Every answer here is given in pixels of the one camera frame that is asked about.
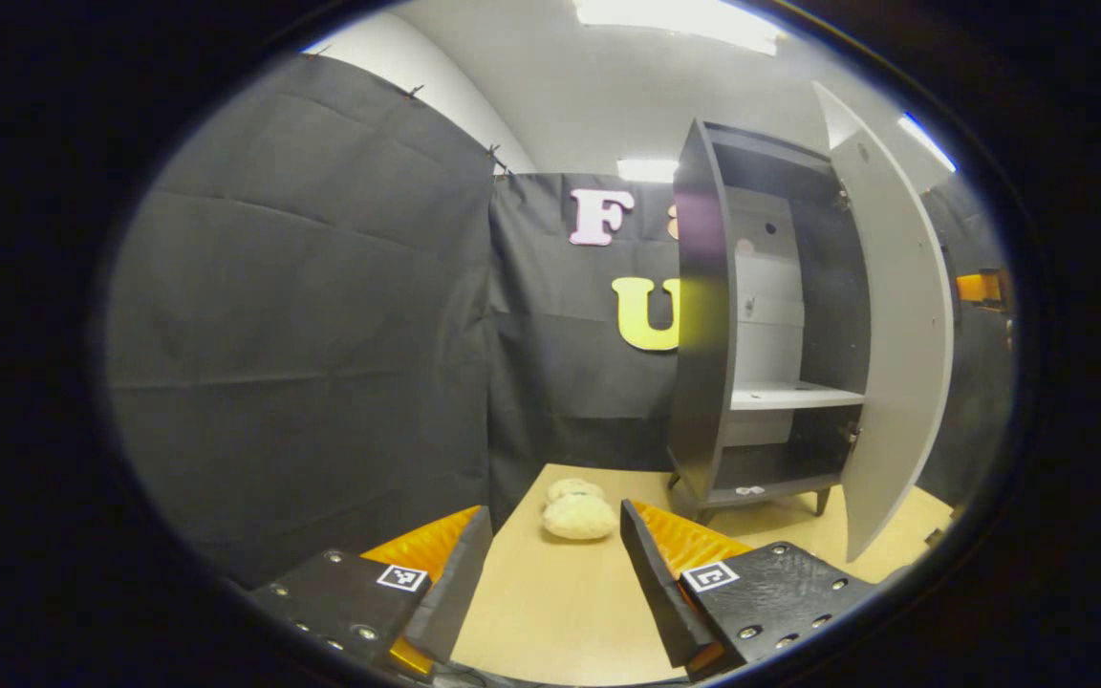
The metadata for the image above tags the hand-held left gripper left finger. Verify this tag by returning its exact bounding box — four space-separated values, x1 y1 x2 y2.
249 505 494 681

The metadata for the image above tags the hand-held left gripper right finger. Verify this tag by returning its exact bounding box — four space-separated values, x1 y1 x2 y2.
619 499 881 681

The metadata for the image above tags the white cabinet door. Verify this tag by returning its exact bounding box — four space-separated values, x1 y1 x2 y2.
810 81 955 563

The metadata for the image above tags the white cabinet shelf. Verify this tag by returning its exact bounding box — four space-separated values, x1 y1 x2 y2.
730 380 867 412

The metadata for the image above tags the dark grey cabinet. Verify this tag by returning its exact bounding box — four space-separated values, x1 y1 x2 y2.
667 118 873 523

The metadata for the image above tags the cream plush toy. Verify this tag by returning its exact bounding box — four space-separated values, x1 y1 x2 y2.
541 478 618 542

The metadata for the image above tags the ceiling light panel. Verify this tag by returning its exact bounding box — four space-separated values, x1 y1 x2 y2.
899 113 958 174
617 158 680 184

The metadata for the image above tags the black backdrop cloth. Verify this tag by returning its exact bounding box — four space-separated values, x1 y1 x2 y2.
106 53 1015 589

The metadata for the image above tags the large twin ceiling light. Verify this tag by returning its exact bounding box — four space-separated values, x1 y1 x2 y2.
574 0 786 54

